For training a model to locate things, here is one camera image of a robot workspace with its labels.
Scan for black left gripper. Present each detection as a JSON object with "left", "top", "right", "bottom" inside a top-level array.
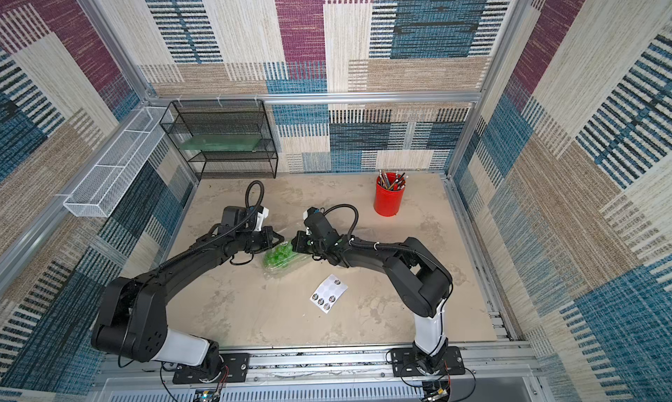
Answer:
[{"left": 237, "top": 227, "right": 287, "bottom": 254}]

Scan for clear box of green grapes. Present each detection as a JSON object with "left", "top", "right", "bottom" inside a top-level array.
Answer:
[{"left": 261, "top": 227, "right": 313, "bottom": 279}]

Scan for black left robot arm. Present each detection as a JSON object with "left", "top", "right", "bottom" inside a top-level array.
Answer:
[{"left": 91, "top": 196, "right": 285, "bottom": 384}]

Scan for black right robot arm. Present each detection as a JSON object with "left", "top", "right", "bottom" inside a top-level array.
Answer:
[{"left": 292, "top": 203, "right": 453, "bottom": 375}]

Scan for red pencil cup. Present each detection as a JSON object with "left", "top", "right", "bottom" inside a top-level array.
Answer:
[{"left": 374, "top": 184, "right": 405, "bottom": 217}]

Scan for green mat on shelf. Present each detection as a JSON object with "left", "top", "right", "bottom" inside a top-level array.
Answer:
[{"left": 178, "top": 134, "right": 262, "bottom": 152}]

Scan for pencils in red cup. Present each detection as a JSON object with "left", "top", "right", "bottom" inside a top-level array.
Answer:
[{"left": 376, "top": 170, "right": 408, "bottom": 192}]

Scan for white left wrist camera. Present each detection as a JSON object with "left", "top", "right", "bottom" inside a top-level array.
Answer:
[{"left": 254, "top": 207, "right": 270, "bottom": 231}]

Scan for black wire mesh shelf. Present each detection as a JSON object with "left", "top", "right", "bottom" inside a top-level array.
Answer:
[{"left": 159, "top": 99, "right": 279, "bottom": 181}]

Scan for white wire mesh basket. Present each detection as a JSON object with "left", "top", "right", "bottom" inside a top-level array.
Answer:
[{"left": 63, "top": 107, "right": 165, "bottom": 218}]

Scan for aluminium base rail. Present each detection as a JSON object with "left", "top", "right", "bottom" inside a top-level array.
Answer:
[{"left": 89, "top": 342, "right": 545, "bottom": 401}]

